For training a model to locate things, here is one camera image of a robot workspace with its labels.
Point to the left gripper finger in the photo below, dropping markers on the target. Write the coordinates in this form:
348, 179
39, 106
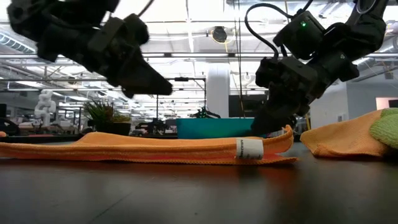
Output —
146, 82

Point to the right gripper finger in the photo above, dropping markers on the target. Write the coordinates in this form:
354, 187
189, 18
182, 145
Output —
273, 119

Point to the orange microfiber towel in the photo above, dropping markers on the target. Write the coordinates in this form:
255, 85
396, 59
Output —
342, 137
124, 149

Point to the green microfiber towel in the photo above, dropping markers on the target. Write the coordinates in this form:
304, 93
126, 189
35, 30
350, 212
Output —
387, 129

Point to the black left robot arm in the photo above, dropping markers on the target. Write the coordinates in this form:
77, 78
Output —
31, 15

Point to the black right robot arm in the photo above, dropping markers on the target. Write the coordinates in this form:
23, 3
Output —
363, 34

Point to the small potted plant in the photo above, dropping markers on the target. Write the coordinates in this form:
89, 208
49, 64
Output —
115, 127

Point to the teal plastic bin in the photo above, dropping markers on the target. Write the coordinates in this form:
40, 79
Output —
211, 127

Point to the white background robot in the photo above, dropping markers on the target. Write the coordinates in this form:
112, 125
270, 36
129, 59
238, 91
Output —
45, 107

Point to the black background camera stand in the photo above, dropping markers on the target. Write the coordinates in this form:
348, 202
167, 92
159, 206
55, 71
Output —
182, 79

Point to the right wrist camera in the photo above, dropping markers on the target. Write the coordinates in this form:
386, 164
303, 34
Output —
298, 34

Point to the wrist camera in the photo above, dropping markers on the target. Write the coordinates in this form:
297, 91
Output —
298, 34
124, 31

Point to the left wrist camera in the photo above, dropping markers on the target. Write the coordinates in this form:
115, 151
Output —
124, 31

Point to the black aluminium table frame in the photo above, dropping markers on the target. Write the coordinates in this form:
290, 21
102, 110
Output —
46, 138

